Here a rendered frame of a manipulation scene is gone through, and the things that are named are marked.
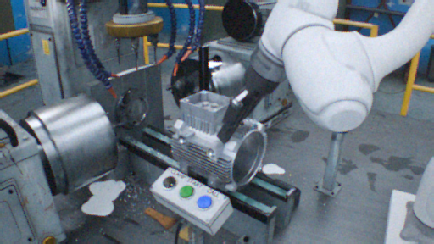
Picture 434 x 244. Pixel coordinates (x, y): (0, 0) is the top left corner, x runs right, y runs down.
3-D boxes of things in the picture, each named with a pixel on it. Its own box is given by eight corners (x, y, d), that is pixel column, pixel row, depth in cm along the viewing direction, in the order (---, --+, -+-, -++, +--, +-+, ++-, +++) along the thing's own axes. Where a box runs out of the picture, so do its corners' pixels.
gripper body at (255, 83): (265, 53, 73) (247, 83, 79) (242, 62, 67) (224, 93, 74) (290, 76, 71) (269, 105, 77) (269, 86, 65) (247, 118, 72)
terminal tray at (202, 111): (179, 124, 95) (178, 101, 92) (204, 112, 103) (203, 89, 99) (213, 137, 88) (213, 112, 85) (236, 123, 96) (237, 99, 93)
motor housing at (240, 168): (172, 176, 99) (168, 118, 91) (213, 150, 112) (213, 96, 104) (226, 204, 88) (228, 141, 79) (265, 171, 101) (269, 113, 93)
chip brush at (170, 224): (141, 214, 101) (140, 213, 100) (152, 206, 104) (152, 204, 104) (192, 244, 90) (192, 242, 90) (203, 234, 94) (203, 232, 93)
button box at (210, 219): (156, 201, 76) (147, 187, 72) (176, 179, 79) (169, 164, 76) (214, 236, 66) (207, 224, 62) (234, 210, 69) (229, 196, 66)
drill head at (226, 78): (155, 119, 134) (151, 58, 123) (221, 91, 162) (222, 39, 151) (203, 140, 119) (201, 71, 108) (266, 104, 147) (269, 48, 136)
